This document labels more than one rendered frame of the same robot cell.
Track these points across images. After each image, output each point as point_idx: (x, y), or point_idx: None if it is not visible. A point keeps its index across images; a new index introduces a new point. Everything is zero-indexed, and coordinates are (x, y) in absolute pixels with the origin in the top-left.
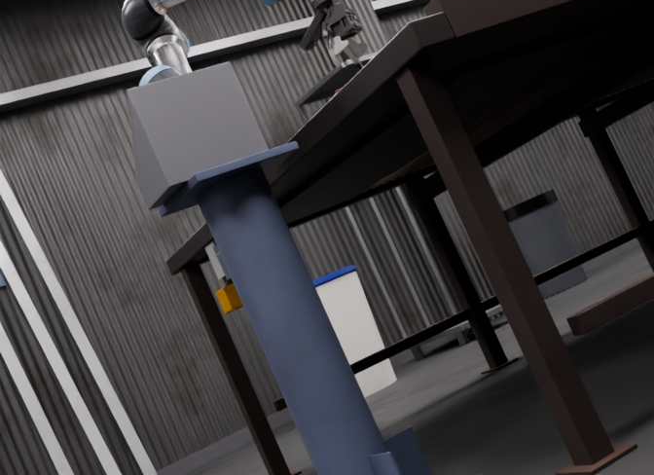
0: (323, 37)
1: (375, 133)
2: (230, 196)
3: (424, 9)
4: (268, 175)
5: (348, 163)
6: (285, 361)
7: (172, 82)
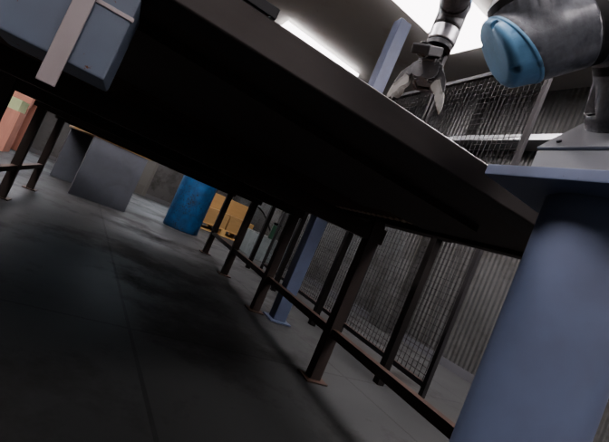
0: (445, 78)
1: (389, 175)
2: None
3: None
4: (404, 128)
5: (303, 134)
6: None
7: None
